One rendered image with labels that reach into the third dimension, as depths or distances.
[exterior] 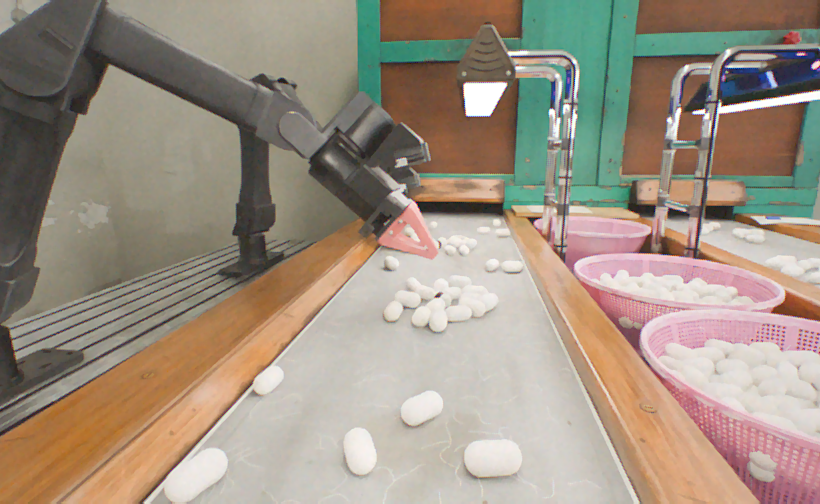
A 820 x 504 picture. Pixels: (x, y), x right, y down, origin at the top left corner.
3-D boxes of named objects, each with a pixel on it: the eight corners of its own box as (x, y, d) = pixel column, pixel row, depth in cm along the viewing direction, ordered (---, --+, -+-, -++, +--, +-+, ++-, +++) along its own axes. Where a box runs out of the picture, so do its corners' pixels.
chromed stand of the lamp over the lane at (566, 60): (468, 292, 86) (474, 49, 76) (468, 265, 106) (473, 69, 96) (567, 295, 84) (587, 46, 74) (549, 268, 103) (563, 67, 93)
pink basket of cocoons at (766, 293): (655, 391, 51) (665, 314, 49) (538, 311, 76) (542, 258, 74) (824, 364, 57) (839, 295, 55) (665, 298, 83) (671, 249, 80)
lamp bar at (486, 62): (455, 81, 58) (456, 22, 57) (463, 115, 119) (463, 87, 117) (516, 80, 57) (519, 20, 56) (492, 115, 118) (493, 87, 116)
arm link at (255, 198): (275, 230, 108) (275, 91, 100) (255, 234, 102) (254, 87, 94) (256, 226, 110) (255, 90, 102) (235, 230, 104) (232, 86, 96)
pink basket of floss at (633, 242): (605, 284, 91) (610, 239, 89) (510, 258, 112) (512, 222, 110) (667, 265, 106) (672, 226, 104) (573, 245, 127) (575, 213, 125)
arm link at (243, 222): (274, 208, 108) (257, 207, 111) (248, 213, 101) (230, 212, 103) (276, 233, 110) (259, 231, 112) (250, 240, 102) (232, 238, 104)
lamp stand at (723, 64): (683, 300, 82) (719, 43, 72) (642, 271, 101) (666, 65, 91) (794, 304, 79) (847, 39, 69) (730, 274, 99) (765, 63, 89)
